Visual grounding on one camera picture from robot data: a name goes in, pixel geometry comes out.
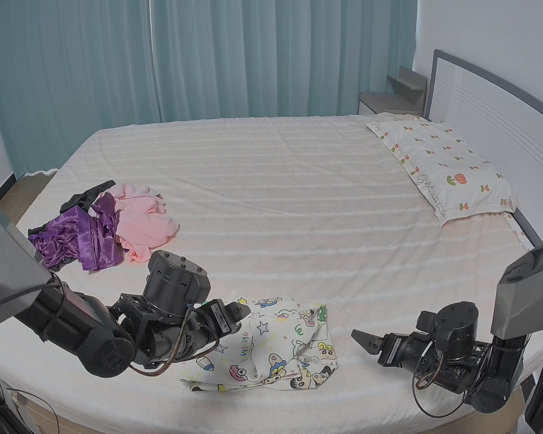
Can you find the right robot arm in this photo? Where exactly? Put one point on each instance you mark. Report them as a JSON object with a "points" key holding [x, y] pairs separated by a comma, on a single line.
{"points": [[457, 332]]}

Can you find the bed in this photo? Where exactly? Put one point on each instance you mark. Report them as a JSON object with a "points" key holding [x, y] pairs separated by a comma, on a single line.
{"points": [[276, 174]]}

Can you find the black garment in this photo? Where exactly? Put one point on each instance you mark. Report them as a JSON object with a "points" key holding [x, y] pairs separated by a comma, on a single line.
{"points": [[88, 195]]}

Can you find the pink garment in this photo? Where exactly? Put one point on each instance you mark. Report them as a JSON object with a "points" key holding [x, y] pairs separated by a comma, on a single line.
{"points": [[145, 226]]}

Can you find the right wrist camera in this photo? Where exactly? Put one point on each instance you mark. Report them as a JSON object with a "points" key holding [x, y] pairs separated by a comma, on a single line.
{"points": [[426, 322]]}

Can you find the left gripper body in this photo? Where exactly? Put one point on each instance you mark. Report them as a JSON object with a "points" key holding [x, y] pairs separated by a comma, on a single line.
{"points": [[208, 328]]}

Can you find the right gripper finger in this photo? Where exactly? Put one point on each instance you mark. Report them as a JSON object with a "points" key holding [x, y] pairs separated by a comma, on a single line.
{"points": [[371, 344]]}

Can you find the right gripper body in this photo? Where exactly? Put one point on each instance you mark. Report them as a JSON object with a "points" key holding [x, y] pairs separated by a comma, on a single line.
{"points": [[402, 351]]}

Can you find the grey bedside table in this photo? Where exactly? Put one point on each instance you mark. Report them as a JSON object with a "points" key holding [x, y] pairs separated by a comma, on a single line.
{"points": [[378, 100]]}

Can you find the white printed pyjama top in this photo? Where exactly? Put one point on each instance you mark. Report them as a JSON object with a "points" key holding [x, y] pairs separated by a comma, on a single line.
{"points": [[276, 346]]}

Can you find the blue-green curtain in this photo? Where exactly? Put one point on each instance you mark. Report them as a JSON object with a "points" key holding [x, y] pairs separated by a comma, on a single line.
{"points": [[276, 39], [72, 61]]}

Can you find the purple satin garment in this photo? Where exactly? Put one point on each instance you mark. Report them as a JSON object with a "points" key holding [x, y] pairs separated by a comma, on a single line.
{"points": [[95, 238]]}

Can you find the white printed pillow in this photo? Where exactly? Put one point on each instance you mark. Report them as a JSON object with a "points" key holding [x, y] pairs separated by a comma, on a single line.
{"points": [[518, 228], [448, 161]]}

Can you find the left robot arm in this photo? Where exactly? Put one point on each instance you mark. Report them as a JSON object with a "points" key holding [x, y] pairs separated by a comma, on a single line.
{"points": [[86, 328]]}

